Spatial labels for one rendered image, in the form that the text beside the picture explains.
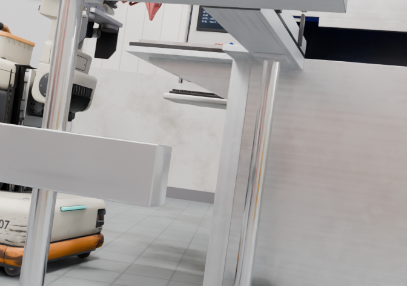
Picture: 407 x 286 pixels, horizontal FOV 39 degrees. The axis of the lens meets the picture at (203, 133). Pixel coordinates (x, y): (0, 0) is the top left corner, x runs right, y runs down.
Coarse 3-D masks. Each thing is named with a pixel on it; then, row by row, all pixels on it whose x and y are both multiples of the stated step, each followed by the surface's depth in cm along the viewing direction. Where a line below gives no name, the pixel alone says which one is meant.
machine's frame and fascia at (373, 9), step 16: (352, 0) 176; (368, 0) 175; (384, 0) 173; (400, 0) 172; (320, 16) 179; (336, 16) 177; (352, 16) 176; (368, 16) 174; (384, 16) 173; (400, 16) 172; (400, 32) 173
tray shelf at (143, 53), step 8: (128, 48) 199; (136, 48) 198; (144, 48) 197; (152, 48) 196; (160, 48) 195; (168, 48) 195; (144, 56) 207; (152, 56) 204; (160, 56) 202; (168, 56) 199; (176, 56) 197; (184, 56) 195; (192, 56) 193; (200, 56) 191; (208, 56) 190; (216, 56) 189; (224, 56) 189
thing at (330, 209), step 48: (288, 96) 180; (336, 96) 176; (384, 96) 171; (288, 144) 179; (336, 144) 175; (384, 144) 170; (240, 192) 182; (288, 192) 178; (336, 192) 174; (384, 192) 169; (288, 240) 177; (336, 240) 173; (384, 240) 169
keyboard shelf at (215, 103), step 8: (168, 96) 275; (176, 96) 274; (184, 96) 273; (192, 96) 272; (200, 96) 272; (192, 104) 289; (200, 104) 282; (208, 104) 275; (216, 104) 270; (224, 104) 268
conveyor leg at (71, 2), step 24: (72, 0) 116; (96, 0) 119; (72, 24) 116; (72, 48) 116; (72, 72) 117; (48, 96) 115; (48, 120) 115; (48, 192) 115; (48, 216) 115; (48, 240) 116; (24, 264) 114
